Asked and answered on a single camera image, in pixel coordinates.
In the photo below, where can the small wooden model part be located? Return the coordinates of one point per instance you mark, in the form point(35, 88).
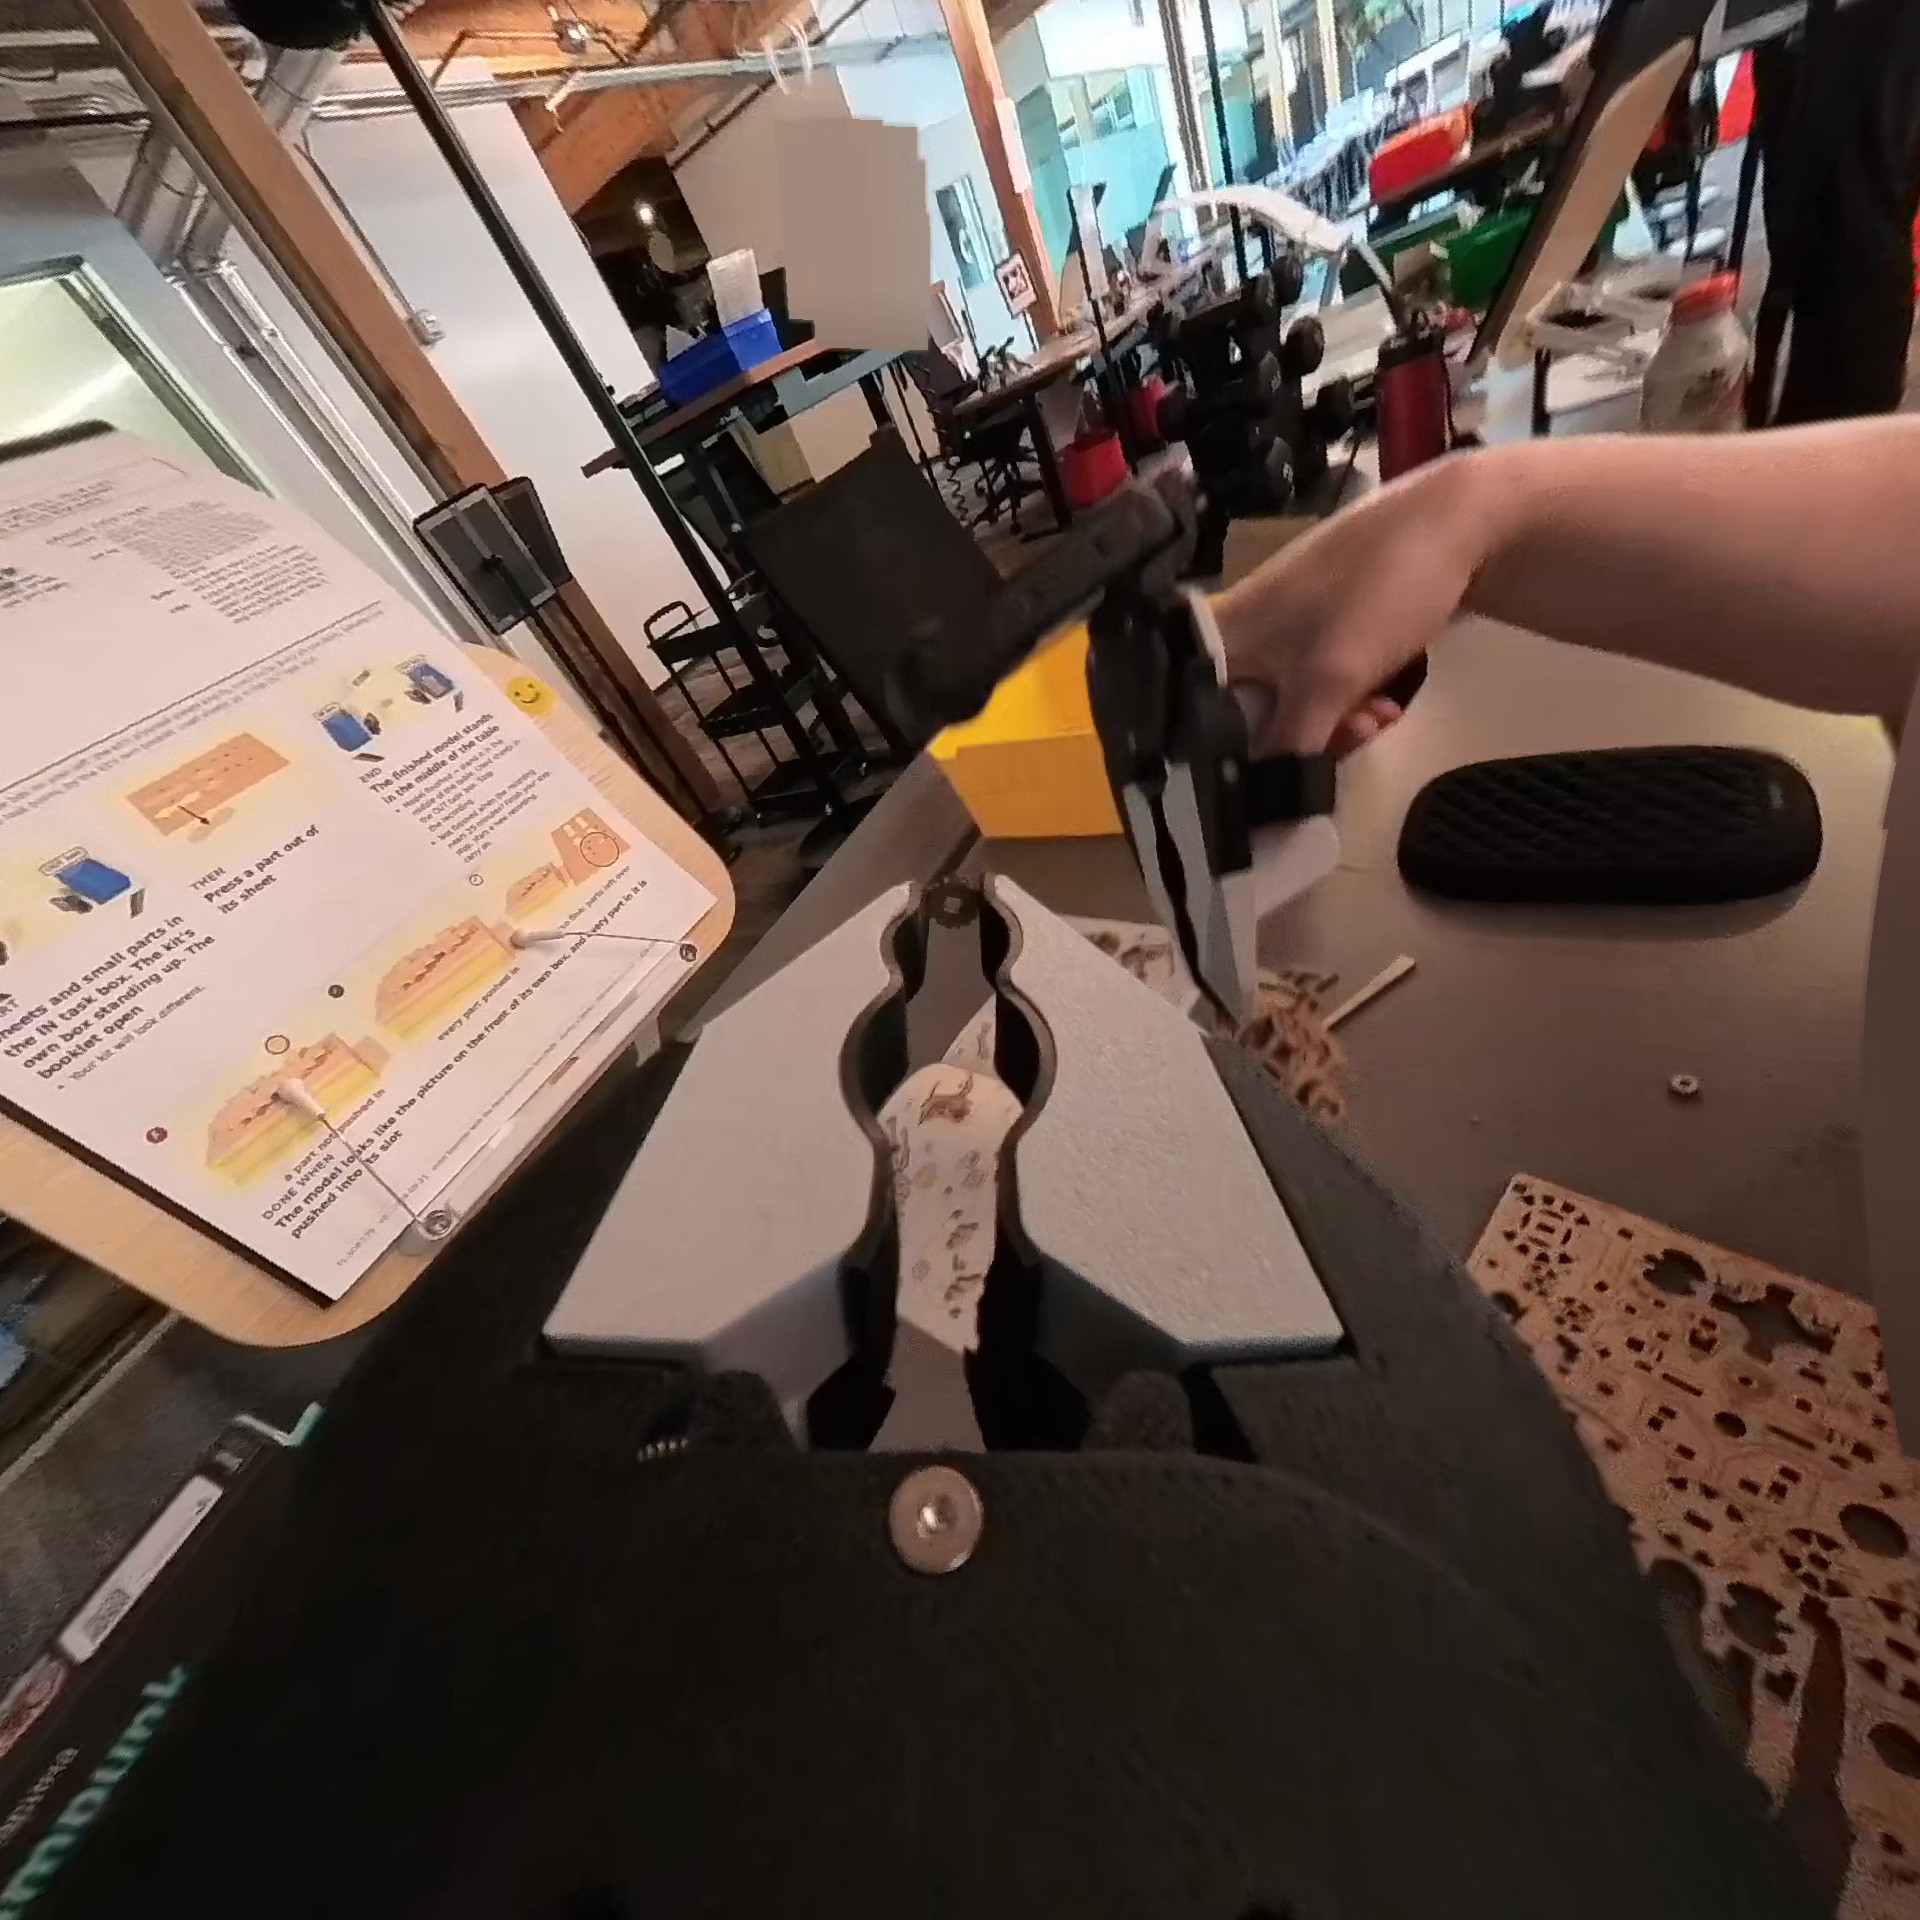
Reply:
point(1298, 1034)

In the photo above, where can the red water bottle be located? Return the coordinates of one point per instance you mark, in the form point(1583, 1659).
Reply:
point(1410, 405)

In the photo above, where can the yellow plastic bin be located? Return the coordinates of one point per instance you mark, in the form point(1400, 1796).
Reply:
point(1035, 764)

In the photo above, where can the small dark gear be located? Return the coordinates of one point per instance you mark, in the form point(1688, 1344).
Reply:
point(950, 904)

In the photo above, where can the black dumbbell rack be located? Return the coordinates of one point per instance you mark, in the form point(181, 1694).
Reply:
point(1245, 391)

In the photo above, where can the black square tag holder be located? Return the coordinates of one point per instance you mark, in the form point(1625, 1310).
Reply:
point(489, 549)

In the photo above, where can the small wooden sheet piece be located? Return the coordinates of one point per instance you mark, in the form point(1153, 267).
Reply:
point(939, 1184)

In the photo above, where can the printed instruction sheet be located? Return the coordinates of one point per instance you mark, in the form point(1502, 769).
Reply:
point(224, 810)

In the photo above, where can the blue storage box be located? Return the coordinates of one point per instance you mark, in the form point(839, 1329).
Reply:
point(720, 360)

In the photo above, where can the wooden instruction board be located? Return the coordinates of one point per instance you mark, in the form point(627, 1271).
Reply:
point(615, 1080)

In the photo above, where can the person's right forearm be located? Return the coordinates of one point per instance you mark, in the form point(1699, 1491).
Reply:
point(1695, 518)

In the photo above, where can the person's right hand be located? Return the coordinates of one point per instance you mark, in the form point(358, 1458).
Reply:
point(1350, 601)

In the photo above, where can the black kit box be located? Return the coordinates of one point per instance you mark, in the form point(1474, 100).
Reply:
point(104, 1665)

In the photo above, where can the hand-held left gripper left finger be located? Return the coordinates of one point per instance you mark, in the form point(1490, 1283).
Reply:
point(720, 1171)

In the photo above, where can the laser-cut wooden parts sheet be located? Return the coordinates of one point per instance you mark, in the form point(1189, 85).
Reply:
point(1725, 1424)

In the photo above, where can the yellow smiley sticker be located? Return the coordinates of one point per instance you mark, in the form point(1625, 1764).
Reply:
point(526, 695)

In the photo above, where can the tilted wooden clipboard stand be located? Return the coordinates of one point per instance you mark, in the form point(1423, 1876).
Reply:
point(1590, 194)

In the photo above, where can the black wrist rest pad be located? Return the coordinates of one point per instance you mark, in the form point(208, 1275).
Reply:
point(1612, 825)

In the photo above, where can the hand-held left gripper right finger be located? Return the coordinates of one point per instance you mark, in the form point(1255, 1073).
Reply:
point(1154, 1201)

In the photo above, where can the white drink bottle red cap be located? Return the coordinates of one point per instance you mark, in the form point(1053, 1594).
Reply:
point(1695, 360)

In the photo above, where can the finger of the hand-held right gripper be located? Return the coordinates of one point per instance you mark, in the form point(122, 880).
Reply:
point(1298, 863)
point(1193, 900)

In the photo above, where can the black pole stand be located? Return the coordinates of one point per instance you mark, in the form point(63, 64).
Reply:
point(601, 391)

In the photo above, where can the black office chair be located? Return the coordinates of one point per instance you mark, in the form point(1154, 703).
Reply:
point(871, 555)

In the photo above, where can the thin wooden stick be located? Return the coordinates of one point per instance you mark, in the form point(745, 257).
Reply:
point(1368, 992)

